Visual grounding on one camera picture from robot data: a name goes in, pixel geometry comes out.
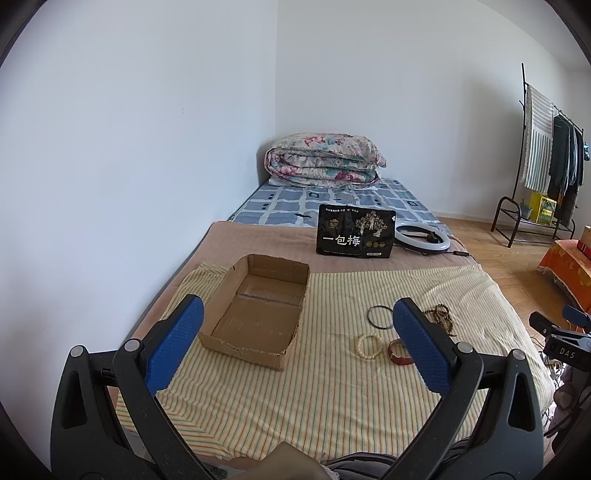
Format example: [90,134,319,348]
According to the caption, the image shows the brown leather watch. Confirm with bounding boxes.
[387,338,414,366]

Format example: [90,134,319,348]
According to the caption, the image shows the orange patterned box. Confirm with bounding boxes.
[538,239,590,311]

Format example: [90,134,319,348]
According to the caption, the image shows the striped hanging towel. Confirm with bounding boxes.
[520,84,554,195]

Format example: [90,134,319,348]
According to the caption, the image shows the yellow striped towel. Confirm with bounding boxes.
[157,265,554,460]

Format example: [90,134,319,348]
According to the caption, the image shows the brown wooden bead necklace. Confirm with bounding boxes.
[421,303,459,338]

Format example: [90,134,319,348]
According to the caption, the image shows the pink brown blanket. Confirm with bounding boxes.
[128,220,482,338]

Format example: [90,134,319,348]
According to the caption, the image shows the white ring light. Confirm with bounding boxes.
[394,222,451,254]

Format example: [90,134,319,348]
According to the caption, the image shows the blue checked bed sheet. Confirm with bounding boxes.
[230,179,451,234]

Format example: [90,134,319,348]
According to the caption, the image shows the black thin bangle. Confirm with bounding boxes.
[366,305,394,330]

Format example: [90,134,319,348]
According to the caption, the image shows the cream bead bracelet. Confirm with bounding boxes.
[353,333,385,358]

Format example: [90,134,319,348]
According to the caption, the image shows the open cardboard box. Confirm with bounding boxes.
[198,254,311,371]

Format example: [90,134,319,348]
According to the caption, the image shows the folded floral quilt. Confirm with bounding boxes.
[263,133,387,189]

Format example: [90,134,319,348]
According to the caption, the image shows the yellow green box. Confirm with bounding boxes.
[529,192,557,225]

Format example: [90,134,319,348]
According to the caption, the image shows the black snack bag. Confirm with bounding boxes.
[315,204,396,259]

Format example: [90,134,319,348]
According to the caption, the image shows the dark hanging clothes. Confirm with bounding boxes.
[548,114,584,227]

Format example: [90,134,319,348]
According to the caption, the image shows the stacked books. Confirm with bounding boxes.
[577,226,591,259]

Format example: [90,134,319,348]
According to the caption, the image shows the black clothes rack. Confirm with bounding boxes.
[490,68,589,248]

